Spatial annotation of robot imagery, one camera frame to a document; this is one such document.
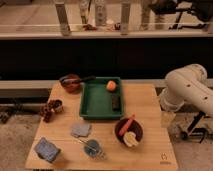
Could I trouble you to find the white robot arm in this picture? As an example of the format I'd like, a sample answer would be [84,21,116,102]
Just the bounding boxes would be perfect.
[158,64,213,128]

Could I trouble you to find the dark red bowl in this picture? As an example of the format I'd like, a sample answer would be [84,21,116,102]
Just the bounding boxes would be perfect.
[114,118,143,147]

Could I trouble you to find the brown bowl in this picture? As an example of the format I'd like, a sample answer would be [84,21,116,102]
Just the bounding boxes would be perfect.
[59,74,81,93]

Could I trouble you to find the black tripod stand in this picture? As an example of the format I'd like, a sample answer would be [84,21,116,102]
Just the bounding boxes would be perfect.
[180,111,212,142]

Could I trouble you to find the orange carrot stick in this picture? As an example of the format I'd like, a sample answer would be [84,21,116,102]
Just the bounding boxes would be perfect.
[119,114,135,136]

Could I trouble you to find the cream banana toy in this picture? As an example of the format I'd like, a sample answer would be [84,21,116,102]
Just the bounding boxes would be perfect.
[123,131,138,147]

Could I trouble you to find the orange fruit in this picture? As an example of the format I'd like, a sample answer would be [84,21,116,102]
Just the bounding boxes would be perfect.
[106,80,117,92]

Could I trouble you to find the green plastic tray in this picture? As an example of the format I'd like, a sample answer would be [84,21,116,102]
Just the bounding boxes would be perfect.
[79,77,124,120]

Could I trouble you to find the blue glass cup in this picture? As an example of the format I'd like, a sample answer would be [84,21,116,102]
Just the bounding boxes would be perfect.
[84,139,105,158]

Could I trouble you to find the grey folded cloth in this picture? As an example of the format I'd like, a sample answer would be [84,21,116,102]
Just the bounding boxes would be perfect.
[71,123,92,137]

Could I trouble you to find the small metal cup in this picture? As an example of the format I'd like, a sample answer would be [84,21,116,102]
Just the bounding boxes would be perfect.
[53,100,63,113]

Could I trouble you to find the brown toy figure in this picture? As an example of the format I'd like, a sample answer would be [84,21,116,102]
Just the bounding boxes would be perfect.
[39,100,54,123]

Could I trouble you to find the blue sponge block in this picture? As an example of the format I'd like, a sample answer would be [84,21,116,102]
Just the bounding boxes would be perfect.
[34,137,61,163]

